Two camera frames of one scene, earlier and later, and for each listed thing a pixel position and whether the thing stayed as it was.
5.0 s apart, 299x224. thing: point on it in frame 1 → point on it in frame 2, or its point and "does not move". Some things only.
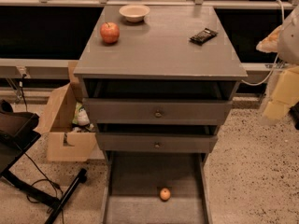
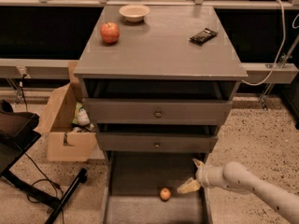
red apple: x=109 y=32 does not move
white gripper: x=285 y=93 → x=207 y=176
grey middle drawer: x=153 y=138 does not move
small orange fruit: x=164 y=194 does not move
